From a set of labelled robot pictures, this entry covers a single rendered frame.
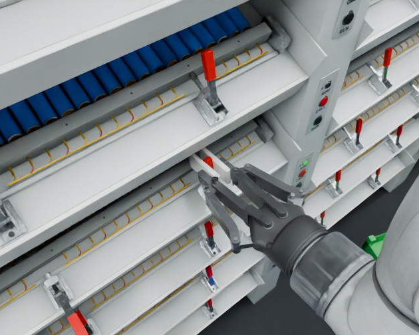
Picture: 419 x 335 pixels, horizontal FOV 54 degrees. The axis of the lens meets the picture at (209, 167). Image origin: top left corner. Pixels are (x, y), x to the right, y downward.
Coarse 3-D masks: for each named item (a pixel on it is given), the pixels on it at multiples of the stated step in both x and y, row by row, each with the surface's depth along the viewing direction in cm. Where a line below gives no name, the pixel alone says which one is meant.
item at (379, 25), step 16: (384, 0) 66; (400, 0) 67; (416, 0) 67; (368, 16) 64; (384, 16) 65; (400, 16) 66; (416, 16) 68; (368, 32) 57; (384, 32) 64; (368, 48) 66
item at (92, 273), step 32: (256, 128) 72; (256, 160) 71; (288, 160) 72; (160, 192) 65; (192, 192) 66; (160, 224) 63; (192, 224) 64; (64, 256) 58; (96, 256) 59; (128, 256) 60; (96, 288) 58; (0, 320) 54; (32, 320) 55
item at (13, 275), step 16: (240, 128) 69; (224, 144) 68; (240, 144) 70; (160, 176) 63; (176, 176) 64; (144, 192) 62; (176, 192) 64; (112, 208) 60; (128, 208) 60; (80, 224) 58; (96, 224) 59; (128, 224) 61; (64, 240) 57; (80, 240) 58; (32, 256) 55; (48, 256) 56; (16, 272) 54; (32, 272) 56; (0, 288) 53
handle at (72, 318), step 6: (60, 294) 54; (60, 300) 54; (66, 300) 54; (66, 306) 54; (66, 312) 53; (72, 312) 53; (72, 318) 53; (78, 318) 53; (72, 324) 52; (78, 324) 52; (78, 330) 52; (84, 330) 52
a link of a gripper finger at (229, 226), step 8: (208, 192) 56; (208, 200) 56; (216, 200) 55; (216, 208) 54; (224, 208) 54; (216, 216) 55; (224, 216) 53; (224, 224) 53; (232, 224) 52; (232, 232) 51; (232, 240) 50; (240, 240) 50
